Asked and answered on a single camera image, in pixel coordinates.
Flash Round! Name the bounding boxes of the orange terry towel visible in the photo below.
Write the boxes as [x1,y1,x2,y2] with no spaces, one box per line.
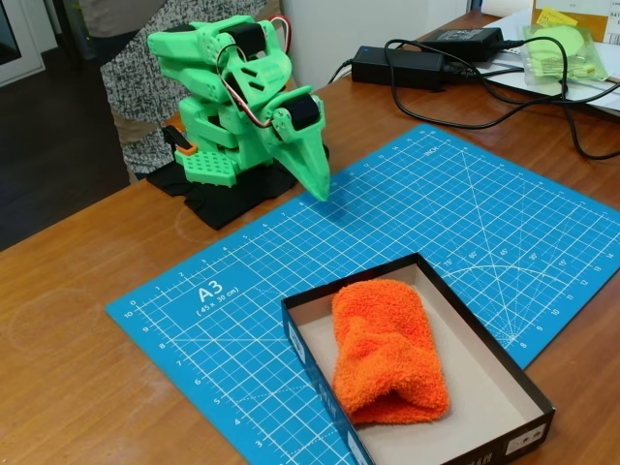
[330,278,451,426]

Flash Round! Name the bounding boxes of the dark cardboard box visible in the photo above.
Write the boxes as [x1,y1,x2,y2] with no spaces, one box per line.
[281,251,556,465]

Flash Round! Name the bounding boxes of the black cloth under robot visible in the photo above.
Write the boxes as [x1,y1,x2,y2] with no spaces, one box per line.
[145,157,301,232]

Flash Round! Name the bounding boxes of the orange and black clamp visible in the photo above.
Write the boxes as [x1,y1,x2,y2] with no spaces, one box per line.
[162,124,199,156]

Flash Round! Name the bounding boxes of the large black power adapter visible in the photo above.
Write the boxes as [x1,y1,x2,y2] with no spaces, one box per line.
[350,45,447,91]

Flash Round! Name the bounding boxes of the blue A3 cutting mat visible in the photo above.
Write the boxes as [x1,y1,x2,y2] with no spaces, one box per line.
[104,123,620,465]

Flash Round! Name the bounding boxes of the person in speckled clothing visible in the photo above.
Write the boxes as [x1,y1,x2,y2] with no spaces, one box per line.
[78,0,285,185]

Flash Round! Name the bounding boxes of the flat black power adapter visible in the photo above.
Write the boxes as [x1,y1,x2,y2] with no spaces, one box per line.
[424,26,505,63]

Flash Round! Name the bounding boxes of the white paper sheets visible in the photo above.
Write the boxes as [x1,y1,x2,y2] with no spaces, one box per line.
[477,12,620,117]

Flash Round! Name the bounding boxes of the yellow paper note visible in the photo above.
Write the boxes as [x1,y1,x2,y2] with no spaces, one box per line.
[537,5,580,29]

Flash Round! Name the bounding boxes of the plastic bag with green parts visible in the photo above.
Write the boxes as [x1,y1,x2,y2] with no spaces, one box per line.
[521,22,609,87]

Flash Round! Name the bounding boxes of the brown cardboard box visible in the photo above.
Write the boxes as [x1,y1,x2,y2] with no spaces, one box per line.
[530,0,620,45]

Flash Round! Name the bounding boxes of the red white black servo wires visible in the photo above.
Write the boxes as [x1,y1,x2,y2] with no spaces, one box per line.
[216,15,294,130]

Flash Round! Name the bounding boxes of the thick black power cable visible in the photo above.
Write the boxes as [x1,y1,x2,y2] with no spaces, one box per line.
[385,39,620,130]

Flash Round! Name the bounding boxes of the thin black power cable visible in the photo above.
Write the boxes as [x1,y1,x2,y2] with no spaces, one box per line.
[501,37,620,160]

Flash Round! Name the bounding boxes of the white door frame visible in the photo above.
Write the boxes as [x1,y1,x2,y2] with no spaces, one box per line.
[0,0,46,89]

